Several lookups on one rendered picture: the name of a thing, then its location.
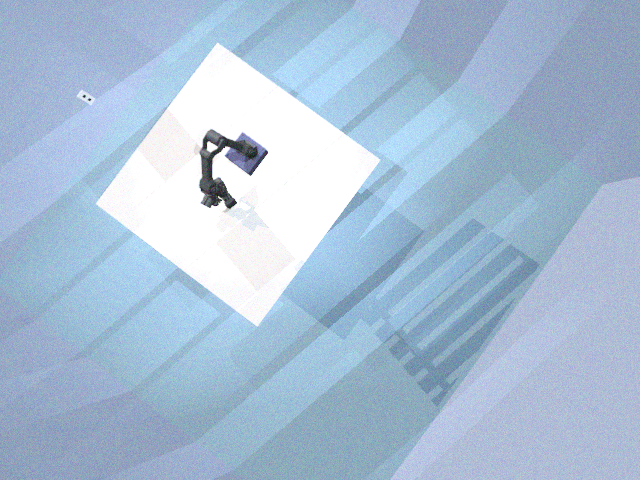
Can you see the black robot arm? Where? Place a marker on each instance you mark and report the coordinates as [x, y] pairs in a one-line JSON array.
[[209, 186]]

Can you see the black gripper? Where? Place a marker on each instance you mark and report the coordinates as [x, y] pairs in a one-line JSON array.
[[230, 201]]

